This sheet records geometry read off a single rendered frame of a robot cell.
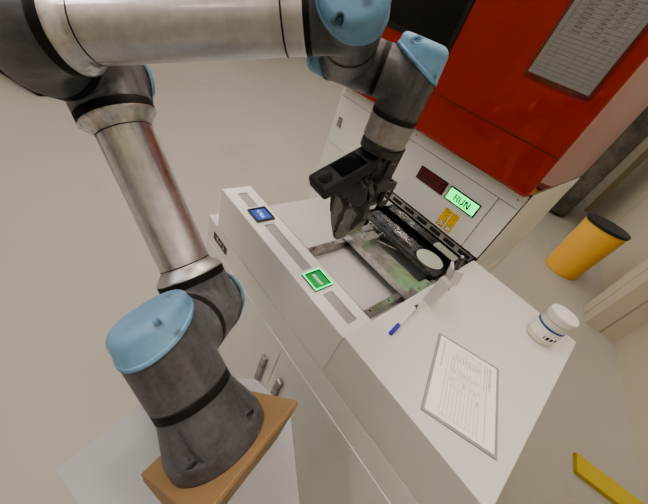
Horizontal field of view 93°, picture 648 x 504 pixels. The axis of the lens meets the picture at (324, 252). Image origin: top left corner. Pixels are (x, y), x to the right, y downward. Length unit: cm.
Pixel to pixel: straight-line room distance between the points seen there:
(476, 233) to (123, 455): 104
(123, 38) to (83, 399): 141
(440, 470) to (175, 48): 72
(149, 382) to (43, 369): 130
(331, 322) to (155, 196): 40
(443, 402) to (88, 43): 74
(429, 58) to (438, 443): 60
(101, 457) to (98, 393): 97
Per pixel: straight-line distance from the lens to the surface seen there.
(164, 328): 45
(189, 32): 42
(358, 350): 65
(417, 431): 65
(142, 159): 57
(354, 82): 52
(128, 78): 61
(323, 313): 68
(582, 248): 407
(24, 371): 177
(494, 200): 108
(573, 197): 598
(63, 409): 165
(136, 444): 68
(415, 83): 51
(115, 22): 45
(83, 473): 68
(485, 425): 73
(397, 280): 99
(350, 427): 80
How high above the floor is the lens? 147
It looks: 38 degrees down
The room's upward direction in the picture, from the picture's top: 23 degrees clockwise
